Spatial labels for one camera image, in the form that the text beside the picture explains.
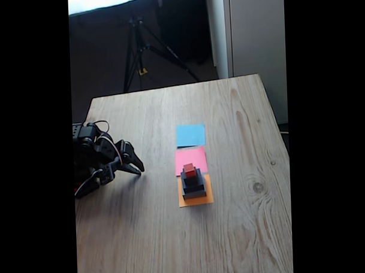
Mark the black tripod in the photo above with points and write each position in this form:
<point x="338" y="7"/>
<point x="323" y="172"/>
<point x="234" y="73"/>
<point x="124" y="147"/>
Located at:
<point x="136" y="42"/>

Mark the large grey foam block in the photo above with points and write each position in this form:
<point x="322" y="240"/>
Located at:
<point x="195" y="196"/>

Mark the yellow tape marker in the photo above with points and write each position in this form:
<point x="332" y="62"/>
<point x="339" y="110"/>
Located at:
<point x="142" y="72"/>

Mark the white cabinet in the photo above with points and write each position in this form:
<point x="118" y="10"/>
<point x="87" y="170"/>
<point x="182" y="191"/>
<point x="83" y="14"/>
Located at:
<point x="257" y="35"/>

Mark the red and black table clamp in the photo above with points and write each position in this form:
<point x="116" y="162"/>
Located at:
<point x="85" y="193"/>

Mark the small black foam block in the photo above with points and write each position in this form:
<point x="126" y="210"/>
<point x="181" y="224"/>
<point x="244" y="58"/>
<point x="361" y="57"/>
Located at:
<point x="190" y="181"/>

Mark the blue paper sheet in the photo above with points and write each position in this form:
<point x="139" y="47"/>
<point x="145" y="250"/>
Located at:
<point x="191" y="135"/>

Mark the orange paper sheet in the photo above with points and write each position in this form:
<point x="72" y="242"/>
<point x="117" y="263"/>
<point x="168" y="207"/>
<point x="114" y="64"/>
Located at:
<point x="209" y="192"/>

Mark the pink paper sheet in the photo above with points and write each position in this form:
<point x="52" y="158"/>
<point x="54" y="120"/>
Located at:
<point x="190" y="157"/>

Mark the red cube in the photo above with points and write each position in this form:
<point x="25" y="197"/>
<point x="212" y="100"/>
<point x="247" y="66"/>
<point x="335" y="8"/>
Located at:
<point x="189" y="169"/>

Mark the medium dark foam block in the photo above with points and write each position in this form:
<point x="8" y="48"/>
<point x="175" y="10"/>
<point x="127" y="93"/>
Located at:
<point x="200" y="183"/>

